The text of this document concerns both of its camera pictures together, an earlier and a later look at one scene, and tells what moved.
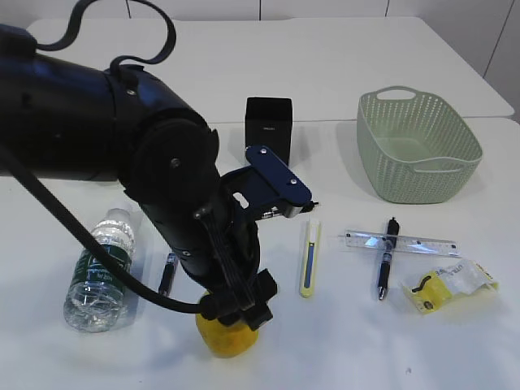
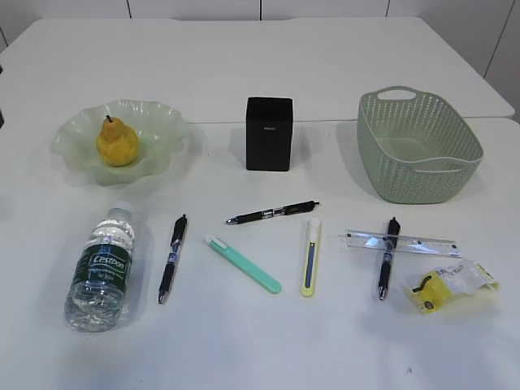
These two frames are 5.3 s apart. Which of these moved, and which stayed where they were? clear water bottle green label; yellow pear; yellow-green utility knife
Moved: yellow pear
Stayed: clear water bottle green label; yellow-green utility knife
